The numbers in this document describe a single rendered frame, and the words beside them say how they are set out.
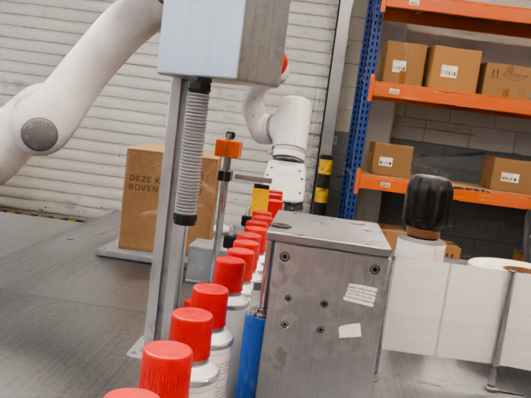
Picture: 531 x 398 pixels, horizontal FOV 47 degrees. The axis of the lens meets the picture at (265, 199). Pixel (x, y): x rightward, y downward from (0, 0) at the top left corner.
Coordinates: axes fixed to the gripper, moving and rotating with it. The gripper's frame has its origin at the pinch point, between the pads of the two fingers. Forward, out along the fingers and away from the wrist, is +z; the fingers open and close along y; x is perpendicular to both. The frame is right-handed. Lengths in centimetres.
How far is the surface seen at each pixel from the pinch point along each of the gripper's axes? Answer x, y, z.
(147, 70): 340, -150, -182
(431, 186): -39.3, 27.2, -2.8
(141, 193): 11.6, -37.3, -5.5
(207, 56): -64, -10, -10
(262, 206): -35.6, -1.3, 3.8
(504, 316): -49, 38, 18
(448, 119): 370, 116, -182
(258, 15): -67, -3, -16
